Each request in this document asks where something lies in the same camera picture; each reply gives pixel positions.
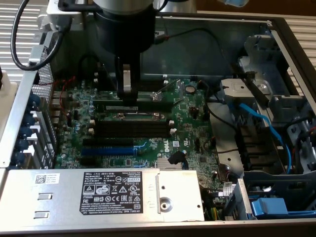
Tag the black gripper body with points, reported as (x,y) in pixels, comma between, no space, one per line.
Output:
(123,32)

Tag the green RAM stick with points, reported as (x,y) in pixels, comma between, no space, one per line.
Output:
(153,103)

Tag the black RAM slot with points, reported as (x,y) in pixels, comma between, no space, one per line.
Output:
(130,123)
(151,78)
(151,87)
(130,133)

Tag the CPU socket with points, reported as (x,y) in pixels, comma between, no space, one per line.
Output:
(140,115)

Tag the round coin battery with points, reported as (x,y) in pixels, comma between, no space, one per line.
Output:
(189,89)

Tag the long black expansion slot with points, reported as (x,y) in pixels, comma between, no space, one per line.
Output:
(107,142)

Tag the green Dell motherboard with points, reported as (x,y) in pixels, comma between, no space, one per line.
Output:
(187,123)

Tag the open grey PC case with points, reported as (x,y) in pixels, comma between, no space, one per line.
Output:
(197,54)

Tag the blue expansion slot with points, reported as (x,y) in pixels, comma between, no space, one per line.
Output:
(107,150)

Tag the metal rear port block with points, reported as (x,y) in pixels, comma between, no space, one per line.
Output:
(58,106)

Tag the black plug on motherboard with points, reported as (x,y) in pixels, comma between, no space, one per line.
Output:
(175,158)

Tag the silver finned chipset heatsink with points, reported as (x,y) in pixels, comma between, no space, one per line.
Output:
(165,165)

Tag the short black expansion slot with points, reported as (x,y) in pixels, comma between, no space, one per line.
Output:
(87,161)

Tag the blue plastic slot clip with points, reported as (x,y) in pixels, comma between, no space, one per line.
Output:
(26,132)
(18,157)
(22,144)
(29,119)
(34,100)

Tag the black power supply label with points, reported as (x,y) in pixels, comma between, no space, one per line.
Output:
(111,192)

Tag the white barcode sticker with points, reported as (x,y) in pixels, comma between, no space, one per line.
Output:
(46,178)

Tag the silver metal disk bay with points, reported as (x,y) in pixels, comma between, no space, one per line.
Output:
(266,56)

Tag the silver power supply unit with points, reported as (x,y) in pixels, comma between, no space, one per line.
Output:
(56,197)

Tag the blue plastic drive latch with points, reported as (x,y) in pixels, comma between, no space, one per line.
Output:
(269,206)

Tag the white case wall label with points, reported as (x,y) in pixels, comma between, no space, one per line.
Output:
(160,33)

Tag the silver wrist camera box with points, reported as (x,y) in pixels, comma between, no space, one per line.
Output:
(64,18)

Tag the silver case corner bracket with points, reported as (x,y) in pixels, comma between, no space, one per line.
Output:
(48,26)

